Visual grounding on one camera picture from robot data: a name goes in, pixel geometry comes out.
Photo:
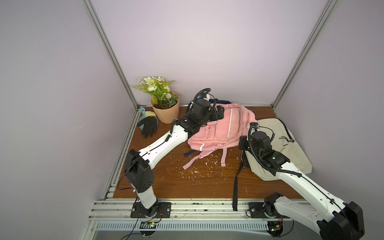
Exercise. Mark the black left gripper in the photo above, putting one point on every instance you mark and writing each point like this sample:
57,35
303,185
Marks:
219,114

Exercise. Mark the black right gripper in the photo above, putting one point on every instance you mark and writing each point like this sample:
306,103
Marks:
243,143

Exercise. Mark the cream canvas backpack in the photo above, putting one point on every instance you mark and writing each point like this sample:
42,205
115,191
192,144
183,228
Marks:
283,141

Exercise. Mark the pink backpack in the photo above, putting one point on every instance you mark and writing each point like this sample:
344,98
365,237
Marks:
222,134

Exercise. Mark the navy blue backpack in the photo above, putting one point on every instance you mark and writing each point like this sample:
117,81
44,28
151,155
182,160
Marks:
189,108

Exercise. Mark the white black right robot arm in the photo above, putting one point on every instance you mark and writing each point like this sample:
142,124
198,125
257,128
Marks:
329,216

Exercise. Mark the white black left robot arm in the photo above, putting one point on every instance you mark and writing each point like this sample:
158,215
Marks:
139,165

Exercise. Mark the terracotta flower pot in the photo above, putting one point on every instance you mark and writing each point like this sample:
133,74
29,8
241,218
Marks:
167,115

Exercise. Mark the green white artificial plant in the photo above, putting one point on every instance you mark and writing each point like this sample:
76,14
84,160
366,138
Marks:
159,89

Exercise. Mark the black work glove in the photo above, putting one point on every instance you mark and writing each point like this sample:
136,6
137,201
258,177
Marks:
149,126

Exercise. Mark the yellow sponge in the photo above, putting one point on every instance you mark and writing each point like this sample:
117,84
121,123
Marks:
150,114

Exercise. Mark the right corner aluminium profile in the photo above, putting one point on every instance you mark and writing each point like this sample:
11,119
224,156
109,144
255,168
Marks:
320,24

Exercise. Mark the corner aluminium profile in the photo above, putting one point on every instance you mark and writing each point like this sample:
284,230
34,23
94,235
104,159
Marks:
320,24
91,11

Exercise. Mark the left corner aluminium profile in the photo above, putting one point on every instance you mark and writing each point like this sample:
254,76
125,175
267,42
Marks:
91,11

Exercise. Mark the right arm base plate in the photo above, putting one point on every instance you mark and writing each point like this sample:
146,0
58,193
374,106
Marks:
261,210

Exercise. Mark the right circuit board with cable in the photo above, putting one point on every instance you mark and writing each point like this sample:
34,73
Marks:
276,229

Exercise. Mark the circuit board with cable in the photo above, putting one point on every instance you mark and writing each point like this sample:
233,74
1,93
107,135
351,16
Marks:
276,229
144,230

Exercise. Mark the aluminium mounting rail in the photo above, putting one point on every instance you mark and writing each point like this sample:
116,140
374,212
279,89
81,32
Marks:
181,209

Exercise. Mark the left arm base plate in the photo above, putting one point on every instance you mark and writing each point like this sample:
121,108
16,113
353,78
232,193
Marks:
158,210

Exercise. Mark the left circuit board with cable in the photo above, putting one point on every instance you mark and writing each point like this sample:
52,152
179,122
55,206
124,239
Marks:
144,230

